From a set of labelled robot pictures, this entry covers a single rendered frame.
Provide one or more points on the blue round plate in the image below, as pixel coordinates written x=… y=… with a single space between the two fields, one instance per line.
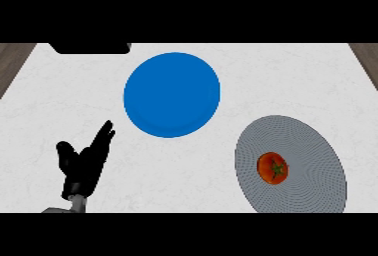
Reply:
x=172 y=95

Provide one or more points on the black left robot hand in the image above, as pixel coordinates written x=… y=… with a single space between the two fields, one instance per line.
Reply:
x=88 y=162

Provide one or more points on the red tomato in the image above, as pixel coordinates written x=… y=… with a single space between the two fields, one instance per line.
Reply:
x=272 y=168

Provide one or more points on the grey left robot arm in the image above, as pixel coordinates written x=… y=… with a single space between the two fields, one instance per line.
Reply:
x=70 y=206

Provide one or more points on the black appliance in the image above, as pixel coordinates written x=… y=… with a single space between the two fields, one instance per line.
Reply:
x=91 y=48

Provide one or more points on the grey round woven placemat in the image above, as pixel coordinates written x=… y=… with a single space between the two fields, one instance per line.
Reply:
x=305 y=156

